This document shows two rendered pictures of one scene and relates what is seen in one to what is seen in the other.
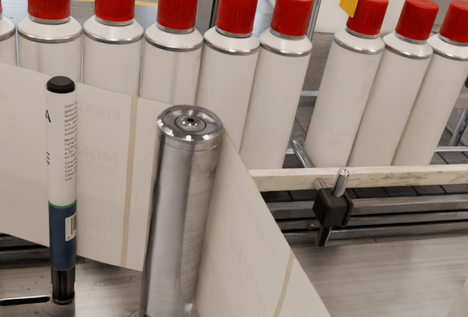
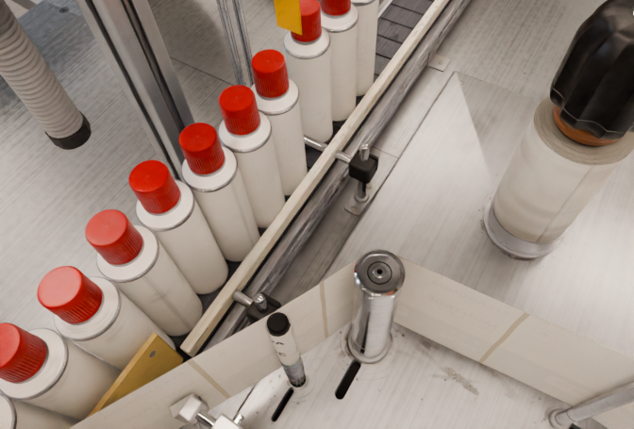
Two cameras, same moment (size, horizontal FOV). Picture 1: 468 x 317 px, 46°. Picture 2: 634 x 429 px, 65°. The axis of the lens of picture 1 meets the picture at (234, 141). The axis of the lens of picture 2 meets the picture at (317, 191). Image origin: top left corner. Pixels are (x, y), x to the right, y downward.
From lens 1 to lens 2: 29 cm
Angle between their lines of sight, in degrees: 35
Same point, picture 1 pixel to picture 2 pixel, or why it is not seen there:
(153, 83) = (222, 210)
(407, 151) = (361, 77)
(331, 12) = not seen: outside the picture
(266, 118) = (291, 152)
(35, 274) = (265, 384)
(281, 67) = (290, 118)
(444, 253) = (432, 134)
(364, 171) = (355, 120)
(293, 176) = (324, 166)
